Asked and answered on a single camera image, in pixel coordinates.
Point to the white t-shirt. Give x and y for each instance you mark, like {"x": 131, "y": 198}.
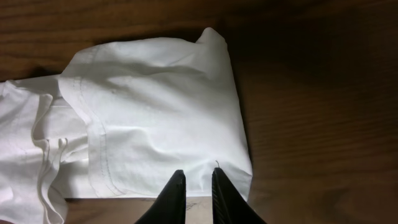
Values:
{"x": 118, "y": 122}

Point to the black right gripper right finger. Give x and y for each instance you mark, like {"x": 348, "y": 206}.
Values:
{"x": 228, "y": 205}

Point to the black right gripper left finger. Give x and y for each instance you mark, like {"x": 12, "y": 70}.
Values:
{"x": 170, "y": 205}

